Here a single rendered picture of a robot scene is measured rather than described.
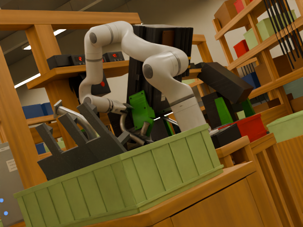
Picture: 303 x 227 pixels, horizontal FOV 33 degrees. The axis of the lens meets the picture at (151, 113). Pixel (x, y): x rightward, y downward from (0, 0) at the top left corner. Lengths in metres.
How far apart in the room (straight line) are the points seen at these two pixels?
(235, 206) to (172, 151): 0.27
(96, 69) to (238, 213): 1.34
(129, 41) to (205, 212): 1.13
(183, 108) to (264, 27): 3.89
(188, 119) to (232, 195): 0.70
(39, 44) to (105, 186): 1.71
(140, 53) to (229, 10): 4.54
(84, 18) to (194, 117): 1.44
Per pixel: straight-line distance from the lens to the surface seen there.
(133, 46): 2.41
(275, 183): 3.55
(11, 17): 3.03
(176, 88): 2.27
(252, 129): 2.71
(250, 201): 1.72
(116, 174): 1.46
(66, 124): 1.71
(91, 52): 2.69
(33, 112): 8.47
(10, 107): 2.77
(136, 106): 3.01
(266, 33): 6.07
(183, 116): 2.27
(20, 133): 2.75
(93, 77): 2.74
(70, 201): 1.67
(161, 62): 2.25
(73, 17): 3.40
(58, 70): 2.92
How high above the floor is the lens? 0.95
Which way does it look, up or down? 3 degrees up
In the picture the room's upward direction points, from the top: 20 degrees counter-clockwise
